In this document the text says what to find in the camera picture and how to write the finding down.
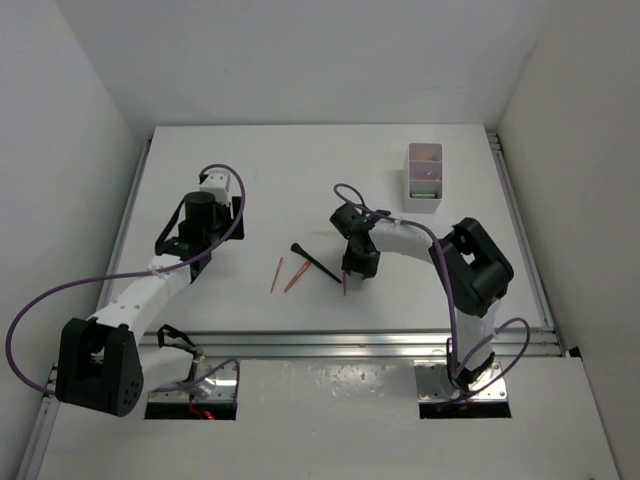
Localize rose gold flat brush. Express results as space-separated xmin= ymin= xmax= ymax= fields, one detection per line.
xmin=284 ymin=260 xmax=312 ymax=293

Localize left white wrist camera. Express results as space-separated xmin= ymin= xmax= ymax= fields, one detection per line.
xmin=199 ymin=169 xmax=231 ymax=205

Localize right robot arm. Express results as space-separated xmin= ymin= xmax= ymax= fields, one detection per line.
xmin=330 ymin=203 xmax=514 ymax=392

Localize black powder brush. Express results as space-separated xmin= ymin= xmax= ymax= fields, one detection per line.
xmin=290 ymin=242 xmax=342 ymax=284

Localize metal base plate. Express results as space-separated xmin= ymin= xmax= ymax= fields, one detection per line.
xmin=148 ymin=359 xmax=240 ymax=404
xmin=414 ymin=360 xmax=508 ymax=405

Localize aluminium front rail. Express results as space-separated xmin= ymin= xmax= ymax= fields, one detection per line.
xmin=139 ymin=329 xmax=561 ymax=359

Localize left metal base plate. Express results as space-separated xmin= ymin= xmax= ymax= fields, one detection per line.
xmin=148 ymin=359 xmax=240 ymax=404

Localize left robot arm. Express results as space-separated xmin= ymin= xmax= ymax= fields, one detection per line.
xmin=55 ymin=191 xmax=245 ymax=417

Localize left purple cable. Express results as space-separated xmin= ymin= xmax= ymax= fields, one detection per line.
xmin=4 ymin=163 xmax=249 ymax=396

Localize clear acrylic organizer box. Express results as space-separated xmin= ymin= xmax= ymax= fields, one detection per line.
xmin=402 ymin=143 xmax=443 ymax=214

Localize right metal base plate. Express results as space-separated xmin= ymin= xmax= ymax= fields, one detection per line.
xmin=414 ymin=360 xmax=508 ymax=405

